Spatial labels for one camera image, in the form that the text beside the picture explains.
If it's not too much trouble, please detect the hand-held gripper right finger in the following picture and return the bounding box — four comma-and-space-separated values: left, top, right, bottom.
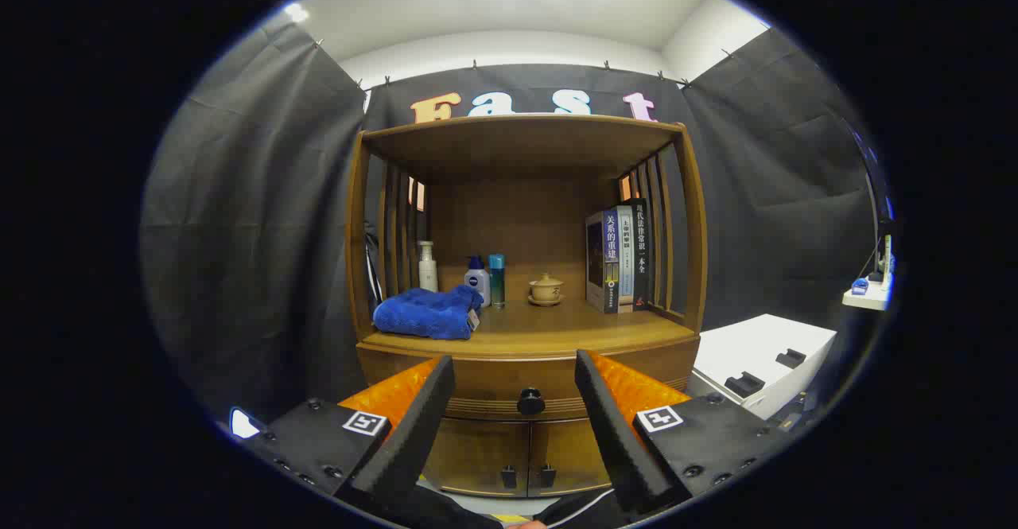
575, 349, 796, 518

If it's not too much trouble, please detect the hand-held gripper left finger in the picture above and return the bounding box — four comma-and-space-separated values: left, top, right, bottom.
231, 354, 457, 518

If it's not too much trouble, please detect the wooden drawer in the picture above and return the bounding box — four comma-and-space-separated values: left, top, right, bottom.
358, 338, 701, 422

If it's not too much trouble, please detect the wooden countertop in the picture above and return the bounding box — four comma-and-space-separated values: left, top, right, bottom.
358, 300, 699, 359

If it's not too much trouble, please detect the wooden cabinet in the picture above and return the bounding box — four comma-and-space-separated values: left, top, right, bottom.
346, 114, 709, 500

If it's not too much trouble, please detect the blue folded towel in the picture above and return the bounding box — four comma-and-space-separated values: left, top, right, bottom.
372, 284, 484, 341

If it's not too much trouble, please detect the beige lidded teacup with saucer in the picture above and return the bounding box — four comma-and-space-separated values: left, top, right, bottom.
528, 273, 565, 307

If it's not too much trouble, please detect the white bottle with blue cap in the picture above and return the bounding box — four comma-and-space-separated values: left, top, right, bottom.
464, 255, 492, 309

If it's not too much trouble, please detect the white pump bottle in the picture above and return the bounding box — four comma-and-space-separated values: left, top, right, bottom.
418, 240, 439, 293

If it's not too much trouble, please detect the book with blue spine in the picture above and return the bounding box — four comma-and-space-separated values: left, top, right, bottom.
585, 209, 621, 314

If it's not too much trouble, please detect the white wall shelf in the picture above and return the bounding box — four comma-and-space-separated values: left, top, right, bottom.
843, 278, 893, 311

